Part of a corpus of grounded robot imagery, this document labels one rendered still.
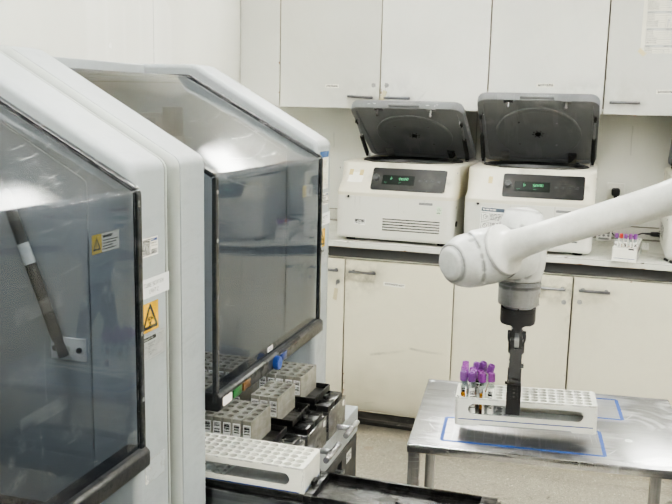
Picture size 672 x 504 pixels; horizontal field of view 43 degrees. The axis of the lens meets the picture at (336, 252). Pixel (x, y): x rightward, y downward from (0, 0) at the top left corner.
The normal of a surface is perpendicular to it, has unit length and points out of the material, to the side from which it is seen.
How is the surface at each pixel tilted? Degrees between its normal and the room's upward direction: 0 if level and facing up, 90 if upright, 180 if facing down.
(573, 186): 59
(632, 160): 90
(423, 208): 90
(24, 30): 90
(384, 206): 90
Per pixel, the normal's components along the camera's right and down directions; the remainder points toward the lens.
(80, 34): 0.95, 0.07
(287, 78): -0.30, 0.16
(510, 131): -0.20, 0.88
